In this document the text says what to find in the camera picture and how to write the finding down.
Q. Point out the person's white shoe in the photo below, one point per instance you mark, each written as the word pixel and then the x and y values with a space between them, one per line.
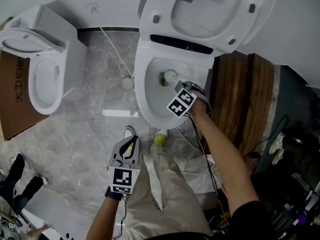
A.
pixel 160 137
pixel 129 132

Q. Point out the white wall socket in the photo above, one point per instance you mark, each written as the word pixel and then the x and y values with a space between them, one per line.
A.
pixel 93 7

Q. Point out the grey seat bumper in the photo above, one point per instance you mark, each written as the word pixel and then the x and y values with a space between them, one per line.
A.
pixel 156 19
pixel 232 41
pixel 252 8

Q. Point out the dark wooden platform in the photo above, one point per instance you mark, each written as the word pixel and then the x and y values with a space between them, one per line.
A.
pixel 240 96

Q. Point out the white toilet seat lid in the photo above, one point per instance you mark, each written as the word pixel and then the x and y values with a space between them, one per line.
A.
pixel 200 16

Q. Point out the pile of black equipment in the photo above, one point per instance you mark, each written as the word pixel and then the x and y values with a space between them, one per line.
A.
pixel 292 204

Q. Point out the small white toilet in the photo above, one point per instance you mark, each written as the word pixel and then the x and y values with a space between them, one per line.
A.
pixel 45 84

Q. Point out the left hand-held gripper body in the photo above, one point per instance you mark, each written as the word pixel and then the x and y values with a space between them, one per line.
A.
pixel 122 176

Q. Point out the white toilet brush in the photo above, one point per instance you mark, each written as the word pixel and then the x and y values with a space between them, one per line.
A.
pixel 172 78

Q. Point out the white toilet bowl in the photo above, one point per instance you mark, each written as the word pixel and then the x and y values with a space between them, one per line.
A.
pixel 147 101

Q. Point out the black sleeve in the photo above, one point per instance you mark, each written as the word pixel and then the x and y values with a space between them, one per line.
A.
pixel 252 221

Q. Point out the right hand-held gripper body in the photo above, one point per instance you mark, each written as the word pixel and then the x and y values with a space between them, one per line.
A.
pixel 182 103

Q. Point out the person's white right shoe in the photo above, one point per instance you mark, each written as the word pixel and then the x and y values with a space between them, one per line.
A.
pixel 160 137

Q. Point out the brown cardboard box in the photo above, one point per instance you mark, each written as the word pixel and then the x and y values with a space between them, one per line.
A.
pixel 15 109

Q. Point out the person's white left shoe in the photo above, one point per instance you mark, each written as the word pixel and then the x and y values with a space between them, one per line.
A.
pixel 129 132

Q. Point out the black wristband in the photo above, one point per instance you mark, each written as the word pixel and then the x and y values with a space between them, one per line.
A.
pixel 113 194

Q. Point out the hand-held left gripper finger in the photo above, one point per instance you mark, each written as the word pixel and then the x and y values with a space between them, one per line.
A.
pixel 117 147
pixel 136 151

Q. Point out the person's right forearm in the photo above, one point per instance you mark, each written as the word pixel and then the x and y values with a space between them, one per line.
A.
pixel 220 159

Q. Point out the beige trousers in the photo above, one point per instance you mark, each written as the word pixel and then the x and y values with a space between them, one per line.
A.
pixel 170 196

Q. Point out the person's left forearm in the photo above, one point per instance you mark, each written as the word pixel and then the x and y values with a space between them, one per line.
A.
pixel 105 221

